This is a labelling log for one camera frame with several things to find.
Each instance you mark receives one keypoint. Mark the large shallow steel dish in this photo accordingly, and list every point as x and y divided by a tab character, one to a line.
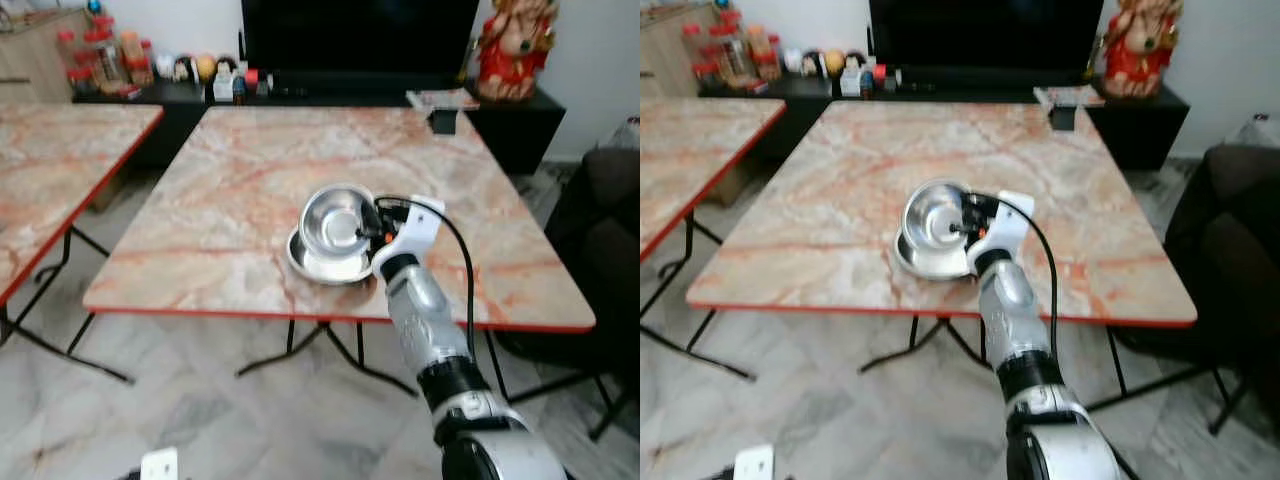
925	266
322	269

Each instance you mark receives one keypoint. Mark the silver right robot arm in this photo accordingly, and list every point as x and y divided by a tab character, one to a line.
1018	320
430	330

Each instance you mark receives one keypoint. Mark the big red robed figurine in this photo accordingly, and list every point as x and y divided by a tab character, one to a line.
515	50
1140	48

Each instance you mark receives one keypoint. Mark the black television console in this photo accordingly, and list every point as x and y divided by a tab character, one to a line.
1140	120
520	125

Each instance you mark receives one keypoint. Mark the small steel bowl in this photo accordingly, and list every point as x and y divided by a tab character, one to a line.
932	215
332	220

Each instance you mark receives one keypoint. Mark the black table clamp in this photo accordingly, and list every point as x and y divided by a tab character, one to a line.
444	122
1064	118

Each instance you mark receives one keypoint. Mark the dark brown sofa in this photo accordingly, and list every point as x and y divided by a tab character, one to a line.
1230	250
600	250

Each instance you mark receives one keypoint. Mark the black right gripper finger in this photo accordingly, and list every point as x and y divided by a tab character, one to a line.
371	233
961	227

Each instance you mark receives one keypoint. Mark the small dark bottle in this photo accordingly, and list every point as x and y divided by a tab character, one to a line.
866	80
239	85

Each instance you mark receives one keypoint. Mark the red and white magazine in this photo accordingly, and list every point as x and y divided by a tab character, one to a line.
440	98
1065	95

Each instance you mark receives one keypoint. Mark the red lid plastic jar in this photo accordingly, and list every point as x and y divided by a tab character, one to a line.
133	58
758	52
68	50
693	45

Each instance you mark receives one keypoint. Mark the black round figurine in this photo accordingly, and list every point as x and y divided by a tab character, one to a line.
226	66
855	62

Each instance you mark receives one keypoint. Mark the small white box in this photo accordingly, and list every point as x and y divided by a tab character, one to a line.
223	87
850	83

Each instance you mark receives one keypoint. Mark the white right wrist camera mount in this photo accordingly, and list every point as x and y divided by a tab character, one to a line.
415	232
1008	228

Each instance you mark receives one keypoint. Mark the small red lid jar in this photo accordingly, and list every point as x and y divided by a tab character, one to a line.
707	75
81	80

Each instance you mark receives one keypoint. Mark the light wooden cabinet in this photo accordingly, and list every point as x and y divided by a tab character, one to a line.
35	60
665	55

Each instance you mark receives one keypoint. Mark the white round figurine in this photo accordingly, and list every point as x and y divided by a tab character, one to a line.
166	67
791	62

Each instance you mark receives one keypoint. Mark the black flat television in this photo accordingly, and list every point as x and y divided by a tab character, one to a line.
360	35
985	32

